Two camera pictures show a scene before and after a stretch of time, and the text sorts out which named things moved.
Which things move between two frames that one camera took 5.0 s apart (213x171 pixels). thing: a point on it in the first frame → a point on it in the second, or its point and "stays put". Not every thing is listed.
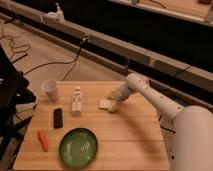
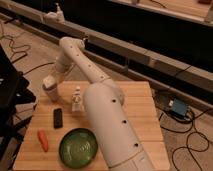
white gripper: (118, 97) → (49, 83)
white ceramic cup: (51, 88) stays put
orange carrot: (43, 139) stays put
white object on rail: (54, 17) stays put
